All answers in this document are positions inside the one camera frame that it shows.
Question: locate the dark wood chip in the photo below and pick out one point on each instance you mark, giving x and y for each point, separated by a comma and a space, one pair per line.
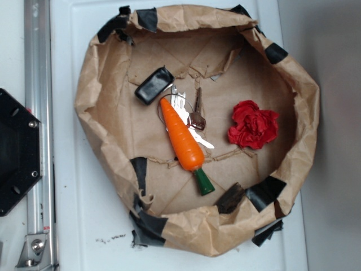
228, 202

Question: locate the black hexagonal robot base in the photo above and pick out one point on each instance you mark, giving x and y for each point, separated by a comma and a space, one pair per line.
20, 152

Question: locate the orange toy carrot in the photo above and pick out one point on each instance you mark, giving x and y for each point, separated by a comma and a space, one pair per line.
187, 150

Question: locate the brown paper bag bin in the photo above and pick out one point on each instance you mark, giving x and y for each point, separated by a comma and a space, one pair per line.
225, 54

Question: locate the black car key fob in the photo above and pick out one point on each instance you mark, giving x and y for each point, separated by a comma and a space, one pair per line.
154, 85

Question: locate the red crumpled paper flower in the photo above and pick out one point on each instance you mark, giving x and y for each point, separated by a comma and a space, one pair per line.
253, 127

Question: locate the white tray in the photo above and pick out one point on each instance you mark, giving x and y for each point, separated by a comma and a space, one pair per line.
93, 226

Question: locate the silver keys on ring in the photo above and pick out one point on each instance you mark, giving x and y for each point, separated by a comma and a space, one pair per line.
192, 118

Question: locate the aluminium rail frame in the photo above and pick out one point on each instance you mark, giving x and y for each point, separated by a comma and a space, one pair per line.
40, 250

